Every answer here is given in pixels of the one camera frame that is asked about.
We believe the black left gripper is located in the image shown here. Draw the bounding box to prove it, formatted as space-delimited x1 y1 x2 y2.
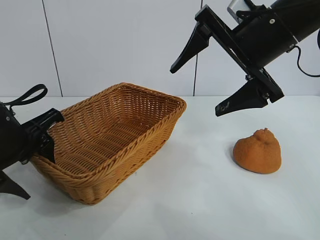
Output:
0 102 66 200

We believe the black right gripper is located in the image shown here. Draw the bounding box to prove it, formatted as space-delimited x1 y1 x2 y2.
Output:
169 4 300 118

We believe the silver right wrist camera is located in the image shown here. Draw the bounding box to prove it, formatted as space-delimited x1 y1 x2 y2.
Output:
226 0 251 26

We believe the woven wicker basket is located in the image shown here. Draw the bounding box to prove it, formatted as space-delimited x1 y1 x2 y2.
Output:
31 82 188 206

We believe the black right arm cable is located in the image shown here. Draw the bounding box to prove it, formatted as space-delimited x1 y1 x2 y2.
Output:
291 29 320 77

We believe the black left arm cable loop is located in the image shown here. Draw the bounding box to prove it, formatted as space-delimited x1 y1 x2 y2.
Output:
3 84 48 109

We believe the wrinkled orange fruit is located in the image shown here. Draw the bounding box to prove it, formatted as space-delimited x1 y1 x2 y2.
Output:
233 127 283 174

